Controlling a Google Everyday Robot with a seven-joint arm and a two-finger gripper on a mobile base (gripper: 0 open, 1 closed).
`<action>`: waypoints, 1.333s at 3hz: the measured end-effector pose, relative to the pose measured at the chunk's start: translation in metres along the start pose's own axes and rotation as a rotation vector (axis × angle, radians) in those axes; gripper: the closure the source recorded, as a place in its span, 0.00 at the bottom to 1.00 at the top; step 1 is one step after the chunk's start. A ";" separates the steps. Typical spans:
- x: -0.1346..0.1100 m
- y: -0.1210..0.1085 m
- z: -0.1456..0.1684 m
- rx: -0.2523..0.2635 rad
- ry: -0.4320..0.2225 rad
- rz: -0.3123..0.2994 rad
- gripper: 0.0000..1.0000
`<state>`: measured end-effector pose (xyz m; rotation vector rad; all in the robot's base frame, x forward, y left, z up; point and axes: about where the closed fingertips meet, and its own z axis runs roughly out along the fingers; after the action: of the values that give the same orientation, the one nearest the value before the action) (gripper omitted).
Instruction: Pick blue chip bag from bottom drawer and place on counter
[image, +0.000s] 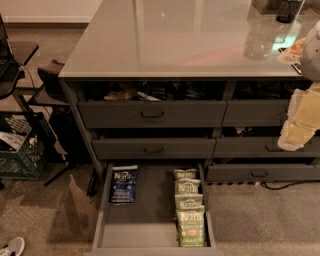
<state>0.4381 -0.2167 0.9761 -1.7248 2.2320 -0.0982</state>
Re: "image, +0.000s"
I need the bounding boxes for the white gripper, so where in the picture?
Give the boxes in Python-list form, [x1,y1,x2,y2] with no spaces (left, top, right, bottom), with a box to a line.
[277,37,320,151]

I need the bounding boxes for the blue Kettle chip bag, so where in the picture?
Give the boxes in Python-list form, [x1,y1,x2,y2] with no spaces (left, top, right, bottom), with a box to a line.
[109,165,138,204]

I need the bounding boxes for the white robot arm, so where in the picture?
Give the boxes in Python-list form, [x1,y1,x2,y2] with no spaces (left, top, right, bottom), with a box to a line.
[278,22,320,151]

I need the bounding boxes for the top right grey drawer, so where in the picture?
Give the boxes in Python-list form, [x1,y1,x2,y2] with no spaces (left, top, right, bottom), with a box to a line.
[222,99,289,127]

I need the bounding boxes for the grey drawer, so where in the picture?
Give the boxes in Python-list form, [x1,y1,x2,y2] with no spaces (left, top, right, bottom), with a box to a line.
[78,100,227,128]
[222,99,289,127]
[206,164,320,183]
[92,138,216,160]
[213,137,320,158]

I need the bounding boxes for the middle right grey drawer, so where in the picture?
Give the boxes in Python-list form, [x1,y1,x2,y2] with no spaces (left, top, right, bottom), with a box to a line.
[213,137,320,158]

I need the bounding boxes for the bottom right grey drawer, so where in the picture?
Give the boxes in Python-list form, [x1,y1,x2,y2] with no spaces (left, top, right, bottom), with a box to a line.
[206,164,320,183]

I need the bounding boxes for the dark cup on counter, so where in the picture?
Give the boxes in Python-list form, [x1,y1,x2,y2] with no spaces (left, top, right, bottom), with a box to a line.
[276,0,304,24]

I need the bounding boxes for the green chip bag rear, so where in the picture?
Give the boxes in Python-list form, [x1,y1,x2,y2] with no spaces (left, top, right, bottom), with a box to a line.
[173,168,197,180]

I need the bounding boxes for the green chip bag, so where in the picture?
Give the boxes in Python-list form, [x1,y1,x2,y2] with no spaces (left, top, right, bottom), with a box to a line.
[173,168,197,180]
[175,194,203,209]
[175,178,201,194]
[176,205,205,247]

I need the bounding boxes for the top left grey drawer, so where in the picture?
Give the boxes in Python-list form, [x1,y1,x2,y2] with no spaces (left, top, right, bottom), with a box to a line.
[78,100,227,128]

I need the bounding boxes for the snack bags in top drawer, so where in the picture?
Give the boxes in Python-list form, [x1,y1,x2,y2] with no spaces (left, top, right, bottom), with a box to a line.
[104,81,224,101]

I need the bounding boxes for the green chip bag front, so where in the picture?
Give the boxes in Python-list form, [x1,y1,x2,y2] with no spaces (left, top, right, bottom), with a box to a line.
[176,205,205,247]

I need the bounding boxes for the middle left grey drawer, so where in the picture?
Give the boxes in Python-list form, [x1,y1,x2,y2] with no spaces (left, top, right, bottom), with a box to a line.
[92,138,216,160]

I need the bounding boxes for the open bottom left drawer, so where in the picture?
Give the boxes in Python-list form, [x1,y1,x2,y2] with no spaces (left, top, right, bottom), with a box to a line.
[83,160,224,256]

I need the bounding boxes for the green plastic milk crate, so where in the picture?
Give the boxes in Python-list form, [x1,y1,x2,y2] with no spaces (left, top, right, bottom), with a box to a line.
[0,111,55,180]

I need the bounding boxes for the white sneaker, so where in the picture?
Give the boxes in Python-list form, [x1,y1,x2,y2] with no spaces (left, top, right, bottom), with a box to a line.
[0,237,25,256]

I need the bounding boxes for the black floor cable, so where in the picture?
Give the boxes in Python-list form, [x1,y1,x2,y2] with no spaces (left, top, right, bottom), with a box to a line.
[259,180,320,191]

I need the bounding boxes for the grey drawer cabinet frame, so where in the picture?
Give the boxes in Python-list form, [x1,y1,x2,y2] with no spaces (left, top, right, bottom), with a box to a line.
[62,80,320,179]

